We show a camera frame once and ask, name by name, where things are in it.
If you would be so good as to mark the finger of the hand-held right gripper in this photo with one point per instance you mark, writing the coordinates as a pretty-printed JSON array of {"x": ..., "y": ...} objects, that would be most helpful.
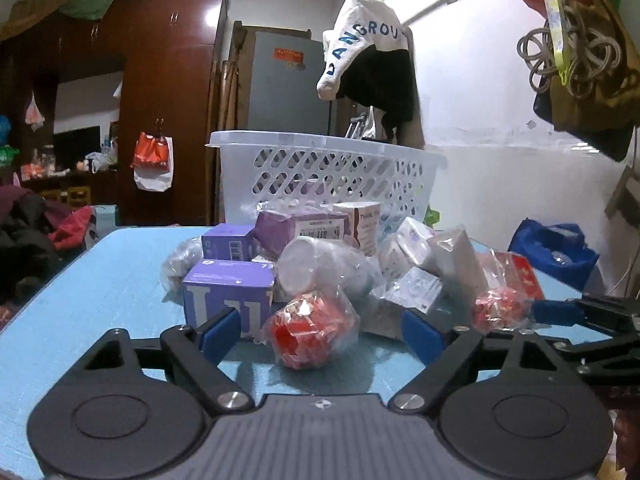
[
  {"x": 550, "y": 311},
  {"x": 605, "y": 352}
]

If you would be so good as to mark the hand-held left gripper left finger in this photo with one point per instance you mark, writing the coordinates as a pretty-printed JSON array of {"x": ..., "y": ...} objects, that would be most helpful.
[{"x": 220, "y": 332}]

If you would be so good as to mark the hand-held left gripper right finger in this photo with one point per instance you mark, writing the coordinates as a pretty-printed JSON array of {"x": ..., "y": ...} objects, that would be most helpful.
[{"x": 422, "y": 335}]

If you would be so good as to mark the purple box with large letters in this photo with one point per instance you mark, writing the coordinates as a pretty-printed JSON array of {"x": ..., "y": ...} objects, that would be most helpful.
[{"x": 225, "y": 300}]

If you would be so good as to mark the small bagged white box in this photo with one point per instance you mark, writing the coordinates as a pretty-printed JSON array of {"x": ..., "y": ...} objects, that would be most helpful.
[{"x": 410, "y": 290}]

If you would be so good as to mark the red object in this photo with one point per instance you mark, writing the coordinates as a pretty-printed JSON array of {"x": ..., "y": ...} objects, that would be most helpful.
[
  {"x": 500, "y": 310},
  {"x": 305, "y": 330}
]

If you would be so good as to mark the red packet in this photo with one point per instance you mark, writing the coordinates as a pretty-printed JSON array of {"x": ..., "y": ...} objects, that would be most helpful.
[{"x": 515, "y": 270}]

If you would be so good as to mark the clear bagged round item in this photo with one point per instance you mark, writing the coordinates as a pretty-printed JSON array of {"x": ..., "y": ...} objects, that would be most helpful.
[{"x": 180, "y": 265}]

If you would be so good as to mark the small purple box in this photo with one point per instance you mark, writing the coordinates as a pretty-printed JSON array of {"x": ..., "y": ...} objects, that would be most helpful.
[{"x": 225, "y": 242}]

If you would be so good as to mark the white and purple box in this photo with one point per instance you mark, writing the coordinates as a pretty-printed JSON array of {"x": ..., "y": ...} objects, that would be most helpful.
[{"x": 412, "y": 240}]

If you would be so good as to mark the white bottle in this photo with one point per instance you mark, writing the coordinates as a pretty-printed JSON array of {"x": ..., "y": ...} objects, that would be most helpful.
[{"x": 320, "y": 265}]

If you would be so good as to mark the white and orange box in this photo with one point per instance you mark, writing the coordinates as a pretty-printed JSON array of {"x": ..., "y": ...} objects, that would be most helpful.
[{"x": 365, "y": 225}]

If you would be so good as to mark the lilac box with barcode label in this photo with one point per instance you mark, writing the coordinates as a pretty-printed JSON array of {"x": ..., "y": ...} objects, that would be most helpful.
[{"x": 300, "y": 227}]

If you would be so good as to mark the white plastic basket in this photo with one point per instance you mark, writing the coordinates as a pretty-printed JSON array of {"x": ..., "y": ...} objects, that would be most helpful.
[{"x": 320, "y": 170}]

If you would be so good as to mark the blue fabric bag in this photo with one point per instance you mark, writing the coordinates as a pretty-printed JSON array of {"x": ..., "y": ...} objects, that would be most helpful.
[{"x": 550, "y": 250}]

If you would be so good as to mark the light blue tissue box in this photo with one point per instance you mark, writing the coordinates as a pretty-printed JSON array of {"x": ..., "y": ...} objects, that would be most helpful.
[{"x": 105, "y": 220}]

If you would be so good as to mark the orange and white plastic bag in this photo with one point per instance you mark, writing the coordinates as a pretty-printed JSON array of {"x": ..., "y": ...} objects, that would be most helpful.
[{"x": 152, "y": 160}]

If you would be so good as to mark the dark olive hanging bag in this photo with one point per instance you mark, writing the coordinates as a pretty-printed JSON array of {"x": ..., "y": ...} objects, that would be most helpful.
[{"x": 600, "y": 120}]

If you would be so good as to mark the yellow stools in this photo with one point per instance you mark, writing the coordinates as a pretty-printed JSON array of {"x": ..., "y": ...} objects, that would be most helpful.
[{"x": 65, "y": 195}]

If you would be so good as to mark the dark maroon clothes pile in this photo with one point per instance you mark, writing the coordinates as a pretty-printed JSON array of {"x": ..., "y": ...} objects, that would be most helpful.
[{"x": 30, "y": 230}]

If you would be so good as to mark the metal crutches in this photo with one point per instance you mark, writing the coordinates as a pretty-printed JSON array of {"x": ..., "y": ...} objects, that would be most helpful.
[{"x": 354, "y": 127}]

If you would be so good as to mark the black television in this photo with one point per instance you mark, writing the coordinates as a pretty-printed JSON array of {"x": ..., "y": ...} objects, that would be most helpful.
[{"x": 75, "y": 147}]

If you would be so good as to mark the leaning wooden boards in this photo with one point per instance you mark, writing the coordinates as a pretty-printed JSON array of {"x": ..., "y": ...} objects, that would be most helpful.
[{"x": 230, "y": 85}]

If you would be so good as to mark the grey door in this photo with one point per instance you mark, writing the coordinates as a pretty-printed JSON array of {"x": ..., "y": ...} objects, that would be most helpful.
[{"x": 285, "y": 90}]

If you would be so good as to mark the black hanging garment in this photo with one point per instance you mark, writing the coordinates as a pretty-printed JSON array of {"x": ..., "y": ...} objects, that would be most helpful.
[{"x": 385, "y": 80}]

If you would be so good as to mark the brown wooden wardrobe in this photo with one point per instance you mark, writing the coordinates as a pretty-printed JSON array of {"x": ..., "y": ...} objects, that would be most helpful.
[{"x": 175, "y": 75}]

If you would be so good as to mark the pink hanging plastic bag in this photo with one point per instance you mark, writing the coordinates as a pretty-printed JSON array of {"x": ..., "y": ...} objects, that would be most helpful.
[{"x": 34, "y": 112}]

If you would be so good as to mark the white printed hoodie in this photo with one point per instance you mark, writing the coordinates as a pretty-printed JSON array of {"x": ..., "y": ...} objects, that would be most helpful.
[{"x": 350, "y": 45}]

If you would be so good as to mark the green cloth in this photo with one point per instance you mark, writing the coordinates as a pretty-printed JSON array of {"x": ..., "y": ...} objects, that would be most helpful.
[{"x": 95, "y": 2}]

